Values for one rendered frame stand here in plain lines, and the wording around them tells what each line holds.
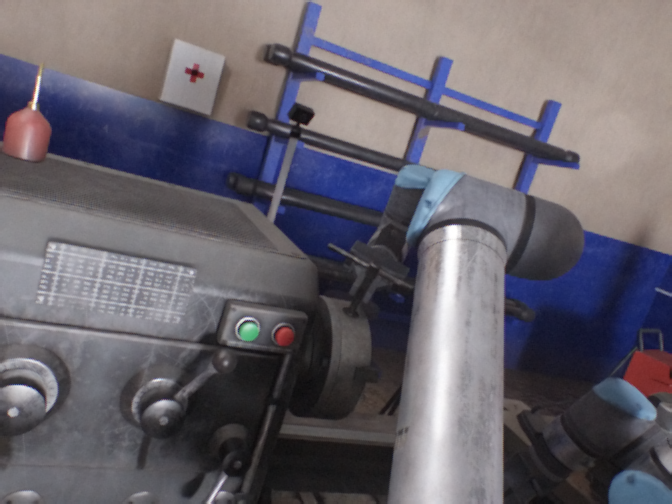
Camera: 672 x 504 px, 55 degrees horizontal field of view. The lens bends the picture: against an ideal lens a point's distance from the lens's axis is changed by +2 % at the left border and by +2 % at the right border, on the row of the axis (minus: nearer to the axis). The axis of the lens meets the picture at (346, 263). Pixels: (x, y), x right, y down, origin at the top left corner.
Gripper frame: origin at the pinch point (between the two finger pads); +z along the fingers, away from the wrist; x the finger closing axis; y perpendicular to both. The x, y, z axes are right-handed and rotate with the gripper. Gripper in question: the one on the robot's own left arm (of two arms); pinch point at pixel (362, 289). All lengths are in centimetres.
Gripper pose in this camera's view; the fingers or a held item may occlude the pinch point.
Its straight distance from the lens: 126.8
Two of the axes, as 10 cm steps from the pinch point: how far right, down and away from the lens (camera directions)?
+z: -2.9, 4.1, -8.6
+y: -3.9, 7.7, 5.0
